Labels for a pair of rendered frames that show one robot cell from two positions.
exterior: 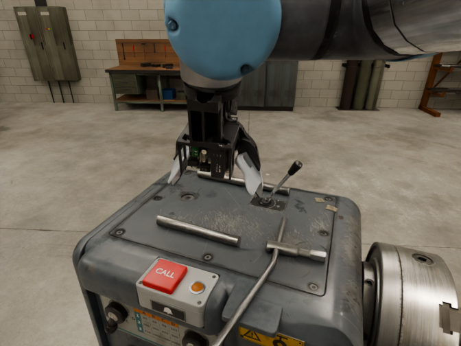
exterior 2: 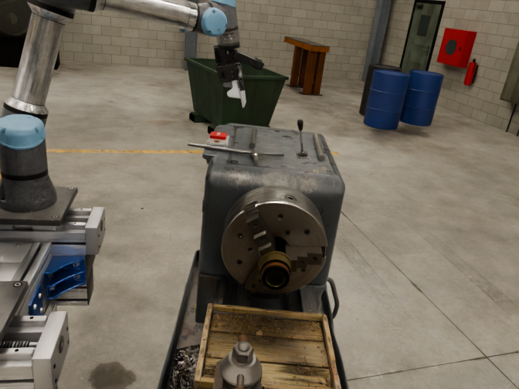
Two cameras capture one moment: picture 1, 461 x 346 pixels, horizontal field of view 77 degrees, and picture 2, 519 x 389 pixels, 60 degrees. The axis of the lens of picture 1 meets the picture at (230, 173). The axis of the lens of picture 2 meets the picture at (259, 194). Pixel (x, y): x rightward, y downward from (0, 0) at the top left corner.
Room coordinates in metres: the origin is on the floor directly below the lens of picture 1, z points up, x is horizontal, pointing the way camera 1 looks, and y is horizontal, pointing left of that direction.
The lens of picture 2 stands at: (-0.10, -1.46, 1.76)
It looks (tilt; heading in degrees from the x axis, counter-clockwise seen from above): 24 degrees down; 66
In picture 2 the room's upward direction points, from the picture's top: 7 degrees clockwise
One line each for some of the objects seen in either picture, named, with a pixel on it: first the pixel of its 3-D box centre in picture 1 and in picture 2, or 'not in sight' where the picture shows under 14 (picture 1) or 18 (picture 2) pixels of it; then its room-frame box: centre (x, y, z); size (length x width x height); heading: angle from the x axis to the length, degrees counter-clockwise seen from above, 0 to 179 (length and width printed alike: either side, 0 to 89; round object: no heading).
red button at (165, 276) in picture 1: (165, 277); (218, 136); (0.39, 0.12, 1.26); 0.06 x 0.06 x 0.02; 69
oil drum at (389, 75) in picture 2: not in sight; (385, 99); (4.66, 4.71, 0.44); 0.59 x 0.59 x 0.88
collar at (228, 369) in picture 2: not in sight; (241, 363); (0.16, -0.88, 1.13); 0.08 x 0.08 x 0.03
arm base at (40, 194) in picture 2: not in sight; (25, 184); (-0.24, -0.17, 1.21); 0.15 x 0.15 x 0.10
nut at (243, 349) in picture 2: not in sight; (242, 350); (0.16, -0.88, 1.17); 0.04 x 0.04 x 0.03
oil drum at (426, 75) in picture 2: not in sight; (420, 97); (5.58, 4.95, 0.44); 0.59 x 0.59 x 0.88
